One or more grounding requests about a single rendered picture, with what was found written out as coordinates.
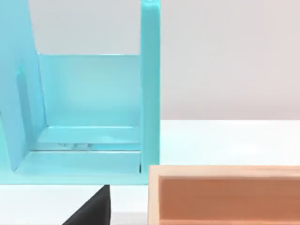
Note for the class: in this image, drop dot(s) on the light blue rack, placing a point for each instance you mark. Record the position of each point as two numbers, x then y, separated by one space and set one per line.
89 98

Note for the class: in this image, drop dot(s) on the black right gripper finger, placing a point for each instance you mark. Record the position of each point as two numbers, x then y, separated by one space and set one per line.
96 208

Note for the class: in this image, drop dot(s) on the shallow salmon-coloured box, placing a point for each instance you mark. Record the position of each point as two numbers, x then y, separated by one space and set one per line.
225 197

